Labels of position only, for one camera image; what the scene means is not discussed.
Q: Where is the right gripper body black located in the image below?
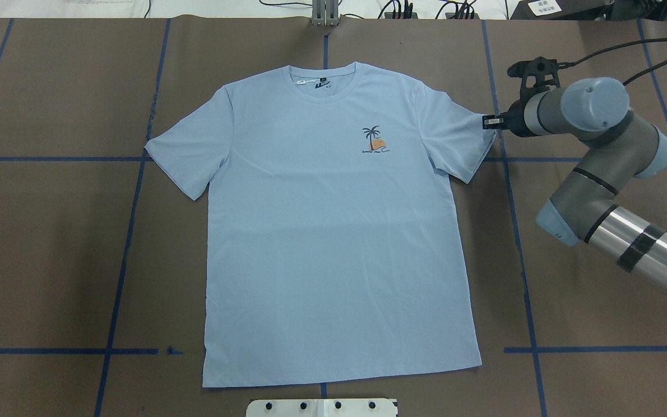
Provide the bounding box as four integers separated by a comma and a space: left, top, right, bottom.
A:
482, 104, 529, 138

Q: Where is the light blue t-shirt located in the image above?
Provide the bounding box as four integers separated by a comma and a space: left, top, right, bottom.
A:
145, 63, 497, 389

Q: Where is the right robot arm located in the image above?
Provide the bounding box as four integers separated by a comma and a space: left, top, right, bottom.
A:
482, 77, 667, 295

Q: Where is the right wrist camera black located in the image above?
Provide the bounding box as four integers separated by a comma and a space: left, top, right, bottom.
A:
507, 56, 561, 102

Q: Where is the aluminium frame post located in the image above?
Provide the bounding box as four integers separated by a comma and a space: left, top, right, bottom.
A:
310, 0, 340, 27

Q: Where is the white camera pillar with base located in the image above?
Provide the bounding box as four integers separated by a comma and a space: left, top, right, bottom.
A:
245, 398, 399, 416

